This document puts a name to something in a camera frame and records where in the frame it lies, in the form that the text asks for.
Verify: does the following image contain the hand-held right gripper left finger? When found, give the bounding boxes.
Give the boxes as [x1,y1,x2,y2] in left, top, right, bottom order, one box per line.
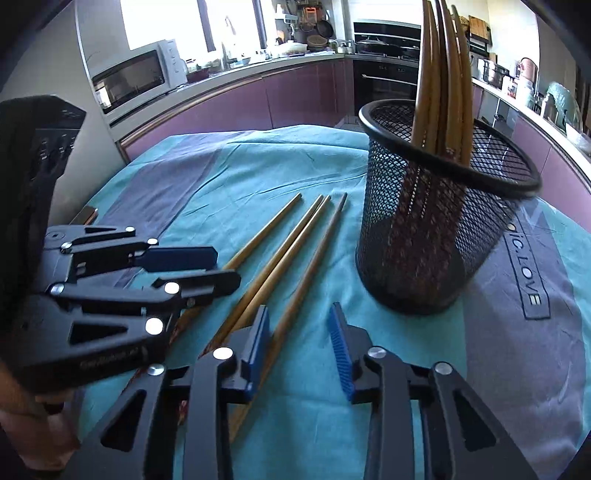
[65,304,271,480]

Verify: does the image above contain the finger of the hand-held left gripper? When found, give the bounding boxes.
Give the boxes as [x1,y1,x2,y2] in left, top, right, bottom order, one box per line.
[60,225,219,278]
[47,270,242,320]

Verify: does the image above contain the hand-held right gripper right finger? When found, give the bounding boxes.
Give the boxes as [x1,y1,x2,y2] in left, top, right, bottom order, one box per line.
[326,302,539,480]

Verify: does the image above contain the floral-end bamboo chopstick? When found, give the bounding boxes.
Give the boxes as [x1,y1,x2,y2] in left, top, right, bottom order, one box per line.
[210,195,332,354]
[425,0,463,289]
[198,194,325,358]
[409,14,445,287]
[173,191,303,335]
[443,4,475,291]
[226,191,348,446]
[392,0,434,287]

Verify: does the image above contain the black mesh pen holder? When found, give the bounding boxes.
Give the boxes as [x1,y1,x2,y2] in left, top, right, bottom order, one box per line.
[355,99,544,315]

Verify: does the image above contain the person's left hand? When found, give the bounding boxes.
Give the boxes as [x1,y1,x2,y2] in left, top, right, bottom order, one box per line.
[0,364,83,468]

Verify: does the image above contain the grey refrigerator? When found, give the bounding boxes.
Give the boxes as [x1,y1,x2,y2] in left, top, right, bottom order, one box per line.
[0,0,132,232]

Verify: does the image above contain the white microwave oven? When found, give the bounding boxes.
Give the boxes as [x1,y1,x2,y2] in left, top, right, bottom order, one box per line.
[89,39,188,117]

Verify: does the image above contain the teal and grey printed tablecloth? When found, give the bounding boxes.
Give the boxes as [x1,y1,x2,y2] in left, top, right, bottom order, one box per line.
[74,124,591,480]

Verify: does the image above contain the pink base cabinets with sink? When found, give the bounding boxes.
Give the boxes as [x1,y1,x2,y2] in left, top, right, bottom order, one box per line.
[115,54,354,162]

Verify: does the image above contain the kitchen window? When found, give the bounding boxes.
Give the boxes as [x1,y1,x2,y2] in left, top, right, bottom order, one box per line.
[120,0,278,52]

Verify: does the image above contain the black built-in oven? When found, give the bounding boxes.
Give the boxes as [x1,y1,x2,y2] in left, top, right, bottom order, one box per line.
[353,59,419,117]

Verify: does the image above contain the pink peninsula base cabinets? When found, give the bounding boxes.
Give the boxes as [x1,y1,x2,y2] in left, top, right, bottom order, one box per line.
[471,76,591,195]

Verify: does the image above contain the large black lidded wok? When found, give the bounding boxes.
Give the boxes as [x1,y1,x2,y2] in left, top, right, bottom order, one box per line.
[357,36,394,55]

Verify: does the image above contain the black integrated cooker hood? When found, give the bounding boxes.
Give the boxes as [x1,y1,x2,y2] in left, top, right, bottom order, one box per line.
[353,19,424,59]

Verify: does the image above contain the steel stockpot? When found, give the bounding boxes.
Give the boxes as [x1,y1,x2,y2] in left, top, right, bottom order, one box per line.
[482,57,509,89]

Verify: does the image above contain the pale green kitchen appliance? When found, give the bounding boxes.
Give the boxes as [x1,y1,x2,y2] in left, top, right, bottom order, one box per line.
[542,82,583,136]

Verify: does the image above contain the wall rack with cutting boards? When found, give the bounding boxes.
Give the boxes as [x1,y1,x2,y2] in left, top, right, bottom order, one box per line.
[468,15,493,48]

